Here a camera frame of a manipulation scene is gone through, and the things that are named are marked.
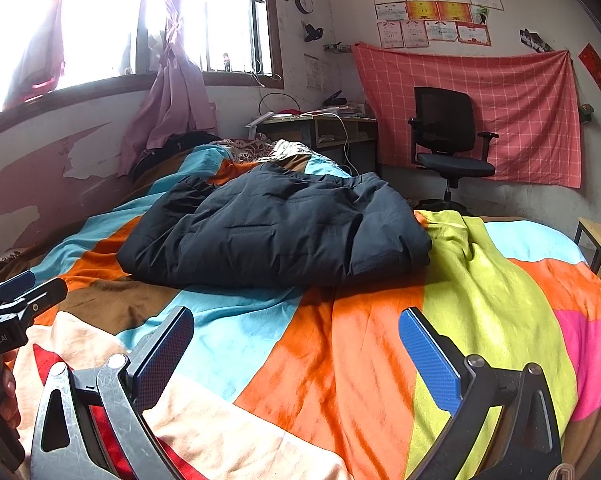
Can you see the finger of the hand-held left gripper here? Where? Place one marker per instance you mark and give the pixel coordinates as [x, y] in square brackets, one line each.
[40, 300]
[10, 285]

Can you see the colourful patchwork blanket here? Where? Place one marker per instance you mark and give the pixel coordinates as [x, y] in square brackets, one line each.
[330, 360]

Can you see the small wooden table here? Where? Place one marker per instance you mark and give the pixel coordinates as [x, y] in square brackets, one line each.
[600, 232]

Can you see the white stand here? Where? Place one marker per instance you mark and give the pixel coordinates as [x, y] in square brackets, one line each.
[255, 124]

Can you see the red item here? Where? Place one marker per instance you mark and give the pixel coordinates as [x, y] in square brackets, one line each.
[288, 111]

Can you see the barred window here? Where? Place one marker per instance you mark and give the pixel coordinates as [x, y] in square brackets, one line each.
[235, 20]

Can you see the round wall clock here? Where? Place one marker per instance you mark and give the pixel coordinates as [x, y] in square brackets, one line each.
[304, 3]

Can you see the wall calendar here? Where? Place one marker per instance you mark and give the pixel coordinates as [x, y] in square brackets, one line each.
[311, 72]

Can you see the group of wall certificates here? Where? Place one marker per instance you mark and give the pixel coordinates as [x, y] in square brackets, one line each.
[430, 10]

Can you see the black office chair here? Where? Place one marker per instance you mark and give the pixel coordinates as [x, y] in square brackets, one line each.
[443, 115]

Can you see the small green wall ornament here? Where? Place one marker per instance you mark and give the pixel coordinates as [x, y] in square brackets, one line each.
[586, 111]

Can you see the small wall shelf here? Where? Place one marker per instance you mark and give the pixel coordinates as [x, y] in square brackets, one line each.
[336, 48]

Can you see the wall photo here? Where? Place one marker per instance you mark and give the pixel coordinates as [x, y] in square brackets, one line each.
[535, 40]

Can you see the floral patterned quilt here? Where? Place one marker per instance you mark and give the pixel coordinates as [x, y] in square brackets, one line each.
[250, 147]

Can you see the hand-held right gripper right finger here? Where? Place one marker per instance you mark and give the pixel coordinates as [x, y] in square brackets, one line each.
[430, 360]

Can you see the black hoop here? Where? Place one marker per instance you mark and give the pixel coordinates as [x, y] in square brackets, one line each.
[261, 102]

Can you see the stack of books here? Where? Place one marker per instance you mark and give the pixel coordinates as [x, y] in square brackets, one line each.
[348, 110]

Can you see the wooden desk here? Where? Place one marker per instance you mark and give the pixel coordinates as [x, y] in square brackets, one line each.
[330, 132]

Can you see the pile of dark clothes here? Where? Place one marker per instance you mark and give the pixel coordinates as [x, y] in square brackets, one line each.
[180, 144]

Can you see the black stapler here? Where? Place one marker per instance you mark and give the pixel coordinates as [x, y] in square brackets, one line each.
[334, 98]

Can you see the pink curtain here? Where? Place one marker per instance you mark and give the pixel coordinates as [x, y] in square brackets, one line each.
[175, 100]
[40, 50]

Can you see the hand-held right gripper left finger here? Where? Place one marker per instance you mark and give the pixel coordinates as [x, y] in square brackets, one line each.
[163, 360]

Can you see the red paper wall decoration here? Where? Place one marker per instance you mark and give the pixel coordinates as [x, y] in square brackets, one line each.
[594, 65]

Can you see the red checked wall cloth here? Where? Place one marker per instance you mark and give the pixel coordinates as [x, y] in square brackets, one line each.
[525, 110]

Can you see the person's left hand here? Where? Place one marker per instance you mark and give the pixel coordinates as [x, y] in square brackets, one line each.
[9, 395]

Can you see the small dark bottle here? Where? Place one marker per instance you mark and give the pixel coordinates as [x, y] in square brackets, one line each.
[226, 62]

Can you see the dark navy padded jacket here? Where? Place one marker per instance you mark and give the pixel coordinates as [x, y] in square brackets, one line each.
[280, 230]

